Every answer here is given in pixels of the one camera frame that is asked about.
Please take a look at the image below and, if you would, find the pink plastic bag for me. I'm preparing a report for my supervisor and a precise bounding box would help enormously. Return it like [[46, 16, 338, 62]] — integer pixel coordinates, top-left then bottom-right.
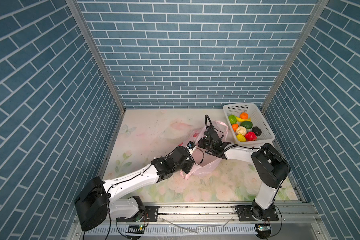
[[179, 120, 230, 180]]

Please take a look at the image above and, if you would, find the yellow lemon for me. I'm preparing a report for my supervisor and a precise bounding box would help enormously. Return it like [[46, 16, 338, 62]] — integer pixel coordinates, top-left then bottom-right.
[[236, 134, 246, 142]]

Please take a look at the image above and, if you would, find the white garlic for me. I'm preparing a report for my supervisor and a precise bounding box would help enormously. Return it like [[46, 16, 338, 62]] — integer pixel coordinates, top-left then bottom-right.
[[236, 126, 247, 136]]

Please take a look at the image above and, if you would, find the light green fruit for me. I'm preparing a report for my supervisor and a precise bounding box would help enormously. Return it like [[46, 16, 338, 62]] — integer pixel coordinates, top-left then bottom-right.
[[229, 115, 238, 125]]

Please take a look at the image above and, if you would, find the red fruit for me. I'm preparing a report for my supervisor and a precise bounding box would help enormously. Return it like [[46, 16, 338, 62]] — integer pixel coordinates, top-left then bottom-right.
[[245, 132, 258, 142]]

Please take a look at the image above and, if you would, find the dark green fruit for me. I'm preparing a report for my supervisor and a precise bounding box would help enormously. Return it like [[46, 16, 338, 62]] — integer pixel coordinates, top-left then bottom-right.
[[241, 121, 253, 130]]

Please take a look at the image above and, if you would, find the dark avocado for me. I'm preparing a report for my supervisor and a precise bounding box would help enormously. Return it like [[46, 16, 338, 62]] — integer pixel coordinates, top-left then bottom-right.
[[252, 127, 262, 137]]

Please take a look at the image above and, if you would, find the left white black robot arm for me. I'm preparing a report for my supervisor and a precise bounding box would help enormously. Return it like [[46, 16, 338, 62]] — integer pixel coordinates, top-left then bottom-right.
[[74, 145, 195, 232]]

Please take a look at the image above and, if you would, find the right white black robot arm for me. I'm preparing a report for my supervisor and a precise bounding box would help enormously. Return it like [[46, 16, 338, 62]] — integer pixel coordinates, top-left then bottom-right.
[[198, 134, 291, 219]]

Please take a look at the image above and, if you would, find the yellow banana in basket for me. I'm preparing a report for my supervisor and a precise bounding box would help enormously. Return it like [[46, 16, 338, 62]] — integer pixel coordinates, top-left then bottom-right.
[[236, 117, 252, 123]]

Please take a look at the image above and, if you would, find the orange tangerine in basket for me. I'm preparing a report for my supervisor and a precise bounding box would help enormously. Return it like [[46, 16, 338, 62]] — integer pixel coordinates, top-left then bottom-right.
[[240, 112, 249, 120]]

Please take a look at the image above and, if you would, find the white plastic basket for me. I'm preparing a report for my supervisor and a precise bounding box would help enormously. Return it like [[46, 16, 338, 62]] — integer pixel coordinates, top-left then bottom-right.
[[223, 103, 275, 148]]

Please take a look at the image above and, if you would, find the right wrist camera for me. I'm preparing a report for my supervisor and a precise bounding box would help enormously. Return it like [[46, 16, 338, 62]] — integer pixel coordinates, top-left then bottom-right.
[[207, 126, 221, 141]]

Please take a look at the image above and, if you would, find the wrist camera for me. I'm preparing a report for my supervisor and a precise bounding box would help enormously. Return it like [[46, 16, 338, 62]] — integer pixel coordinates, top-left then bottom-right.
[[207, 126, 221, 141], [187, 141, 196, 150]]

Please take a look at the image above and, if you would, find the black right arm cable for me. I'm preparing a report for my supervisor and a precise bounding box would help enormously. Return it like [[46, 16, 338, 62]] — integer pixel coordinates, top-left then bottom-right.
[[204, 114, 226, 157]]

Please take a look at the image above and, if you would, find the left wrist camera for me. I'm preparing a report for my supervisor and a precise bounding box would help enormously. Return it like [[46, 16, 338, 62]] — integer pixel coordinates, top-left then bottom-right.
[[187, 141, 196, 150]]

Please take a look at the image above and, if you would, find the aluminium front rail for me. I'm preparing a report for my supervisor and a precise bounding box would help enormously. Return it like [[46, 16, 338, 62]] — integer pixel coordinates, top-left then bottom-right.
[[71, 202, 325, 226]]

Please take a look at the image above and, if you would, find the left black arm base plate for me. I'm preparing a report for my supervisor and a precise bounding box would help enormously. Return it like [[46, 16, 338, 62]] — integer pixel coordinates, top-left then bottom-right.
[[117, 206, 159, 223]]

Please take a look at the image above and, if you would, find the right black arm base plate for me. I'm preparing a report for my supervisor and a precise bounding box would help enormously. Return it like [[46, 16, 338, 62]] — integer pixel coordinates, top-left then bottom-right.
[[235, 205, 279, 222]]

